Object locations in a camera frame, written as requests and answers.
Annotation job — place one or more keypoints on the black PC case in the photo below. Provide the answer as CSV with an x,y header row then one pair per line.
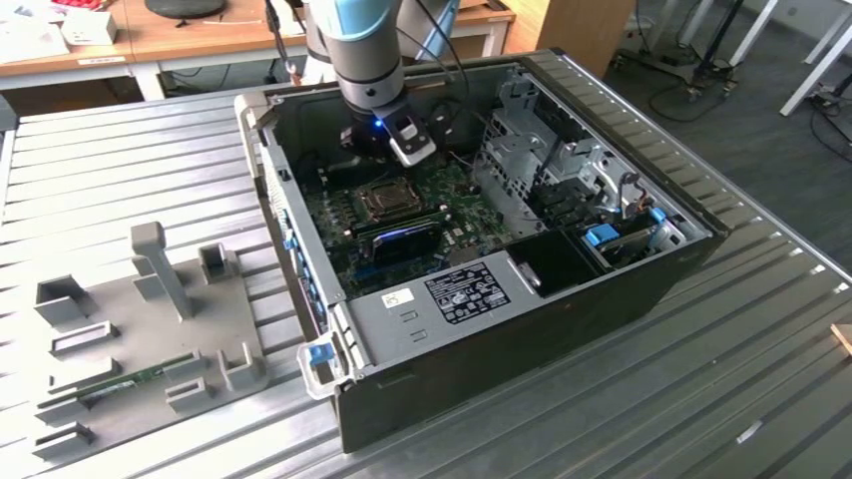
x,y
532,359

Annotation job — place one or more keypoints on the black graphics card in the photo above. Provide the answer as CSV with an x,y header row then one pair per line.
x,y
405,247

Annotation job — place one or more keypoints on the white cardboard box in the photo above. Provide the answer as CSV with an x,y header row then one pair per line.
x,y
89,27

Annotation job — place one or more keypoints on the wooden block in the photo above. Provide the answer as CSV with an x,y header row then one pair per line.
x,y
844,339

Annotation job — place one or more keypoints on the grey power supply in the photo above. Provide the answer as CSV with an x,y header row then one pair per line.
x,y
398,324

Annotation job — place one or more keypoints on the blue slot retainer clip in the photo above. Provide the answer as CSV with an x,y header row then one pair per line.
x,y
286,244

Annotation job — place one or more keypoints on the black wheeled stand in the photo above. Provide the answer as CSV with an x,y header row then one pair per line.
x,y
713,47

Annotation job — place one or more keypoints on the wooden desk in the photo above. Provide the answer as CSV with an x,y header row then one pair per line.
x,y
200,40
100,50

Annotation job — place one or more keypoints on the metal drive cage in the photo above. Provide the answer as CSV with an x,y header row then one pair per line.
x,y
512,144

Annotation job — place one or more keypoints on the wooden cabinet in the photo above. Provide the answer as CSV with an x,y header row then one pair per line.
x,y
578,35

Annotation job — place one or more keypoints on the CPU socket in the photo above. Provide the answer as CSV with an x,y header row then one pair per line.
x,y
361,189

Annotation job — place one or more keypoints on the green motherboard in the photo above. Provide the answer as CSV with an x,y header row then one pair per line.
x,y
465,219

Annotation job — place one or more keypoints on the silver CPU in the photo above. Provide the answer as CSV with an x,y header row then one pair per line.
x,y
389,198

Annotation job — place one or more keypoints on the green RAM stick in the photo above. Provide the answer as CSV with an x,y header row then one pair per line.
x,y
133,379
398,224

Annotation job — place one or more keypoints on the blue expansion slot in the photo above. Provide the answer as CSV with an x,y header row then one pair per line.
x,y
376,273

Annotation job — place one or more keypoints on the blue case latch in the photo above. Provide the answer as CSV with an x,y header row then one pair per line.
x,y
318,355

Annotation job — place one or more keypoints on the blue plastic clip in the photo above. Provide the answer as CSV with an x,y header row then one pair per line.
x,y
657,215

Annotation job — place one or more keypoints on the hard disk in blue carrier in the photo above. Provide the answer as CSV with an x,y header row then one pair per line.
x,y
601,235

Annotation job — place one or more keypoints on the grey parts rack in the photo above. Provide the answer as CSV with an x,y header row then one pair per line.
x,y
153,339

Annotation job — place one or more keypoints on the white paper sheets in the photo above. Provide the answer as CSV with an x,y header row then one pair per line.
x,y
26,35

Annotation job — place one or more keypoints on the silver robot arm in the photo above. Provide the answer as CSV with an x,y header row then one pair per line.
x,y
365,65

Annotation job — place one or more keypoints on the white table frame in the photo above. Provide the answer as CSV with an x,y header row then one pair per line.
x,y
817,80
753,30

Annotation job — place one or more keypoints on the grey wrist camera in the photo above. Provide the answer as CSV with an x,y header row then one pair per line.
x,y
412,142

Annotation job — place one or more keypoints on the red box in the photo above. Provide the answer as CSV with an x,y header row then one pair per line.
x,y
80,4

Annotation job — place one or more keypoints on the black round pad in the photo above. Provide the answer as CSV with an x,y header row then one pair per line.
x,y
182,7

